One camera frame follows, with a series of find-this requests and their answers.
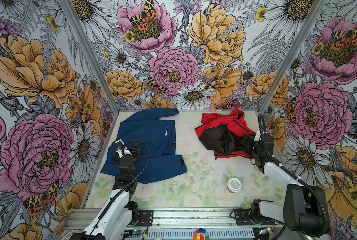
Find white slotted cable duct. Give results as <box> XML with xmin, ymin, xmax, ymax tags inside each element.
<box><xmin>144</xmin><ymin>228</ymin><xmax>255</xmax><ymax>240</ymax></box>

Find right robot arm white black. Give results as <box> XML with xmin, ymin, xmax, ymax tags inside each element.
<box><xmin>249</xmin><ymin>131</ymin><xmax>330</xmax><ymax>237</ymax></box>

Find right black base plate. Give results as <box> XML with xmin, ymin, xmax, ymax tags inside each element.
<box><xmin>231</xmin><ymin>208</ymin><xmax>260</xmax><ymax>226</ymax></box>

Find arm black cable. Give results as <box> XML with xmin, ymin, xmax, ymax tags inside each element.
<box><xmin>257</xmin><ymin>113</ymin><xmax>331</xmax><ymax>238</ymax></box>
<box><xmin>85</xmin><ymin>139</ymin><xmax>151</xmax><ymax>240</ymax></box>

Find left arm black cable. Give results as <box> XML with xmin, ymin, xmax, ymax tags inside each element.
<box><xmin>85</xmin><ymin>139</ymin><xmax>151</xmax><ymax>240</ymax></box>

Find blue jacket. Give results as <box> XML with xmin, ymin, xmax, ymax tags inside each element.
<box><xmin>116</xmin><ymin>108</ymin><xmax>187</xmax><ymax>184</ymax></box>

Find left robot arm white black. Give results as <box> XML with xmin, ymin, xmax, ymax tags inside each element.
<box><xmin>70</xmin><ymin>140</ymin><xmax>150</xmax><ymax>240</ymax></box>

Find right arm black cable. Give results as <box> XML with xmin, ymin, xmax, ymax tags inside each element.
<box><xmin>257</xmin><ymin>113</ymin><xmax>331</xmax><ymax>238</ymax></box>

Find small green circuit board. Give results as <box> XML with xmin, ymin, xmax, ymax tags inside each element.
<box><xmin>122</xmin><ymin>229</ymin><xmax>144</xmax><ymax>239</ymax></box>

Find white perforated round object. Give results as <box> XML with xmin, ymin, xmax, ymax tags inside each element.
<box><xmin>61</xmin><ymin>229</ymin><xmax>82</xmax><ymax>240</ymax></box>

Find aluminium front rail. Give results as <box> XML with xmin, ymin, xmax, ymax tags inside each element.
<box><xmin>61</xmin><ymin>206</ymin><xmax>287</xmax><ymax>231</ymax></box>

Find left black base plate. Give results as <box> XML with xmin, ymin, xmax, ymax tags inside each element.
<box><xmin>130</xmin><ymin>210</ymin><xmax>154</xmax><ymax>227</ymax></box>

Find white round jar lid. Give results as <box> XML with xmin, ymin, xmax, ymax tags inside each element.
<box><xmin>227</xmin><ymin>178</ymin><xmax>243</xmax><ymax>193</ymax></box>

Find colourful round sticker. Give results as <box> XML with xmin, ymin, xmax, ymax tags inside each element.
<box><xmin>193</xmin><ymin>228</ymin><xmax>210</xmax><ymax>240</ymax></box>

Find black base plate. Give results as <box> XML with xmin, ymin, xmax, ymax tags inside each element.
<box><xmin>231</xmin><ymin>208</ymin><xmax>260</xmax><ymax>226</ymax></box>
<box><xmin>130</xmin><ymin>210</ymin><xmax>154</xmax><ymax>227</ymax></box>

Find red black jacket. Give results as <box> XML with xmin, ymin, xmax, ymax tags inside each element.
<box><xmin>195</xmin><ymin>105</ymin><xmax>256</xmax><ymax>159</ymax></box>

